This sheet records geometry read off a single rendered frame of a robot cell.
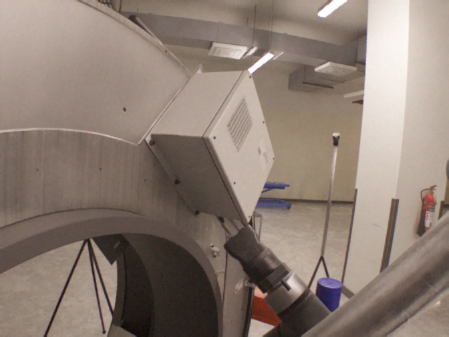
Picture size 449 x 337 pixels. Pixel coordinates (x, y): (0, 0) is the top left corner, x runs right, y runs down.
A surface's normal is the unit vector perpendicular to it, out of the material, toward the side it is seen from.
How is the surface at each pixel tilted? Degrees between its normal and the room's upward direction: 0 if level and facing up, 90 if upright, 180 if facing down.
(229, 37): 90
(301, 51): 90
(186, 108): 47
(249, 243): 64
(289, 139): 90
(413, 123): 90
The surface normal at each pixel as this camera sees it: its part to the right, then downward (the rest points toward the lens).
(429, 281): -0.41, -0.04
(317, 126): 0.18, 0.09
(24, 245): 0.87, 0.11
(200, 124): -0.29, -0.66
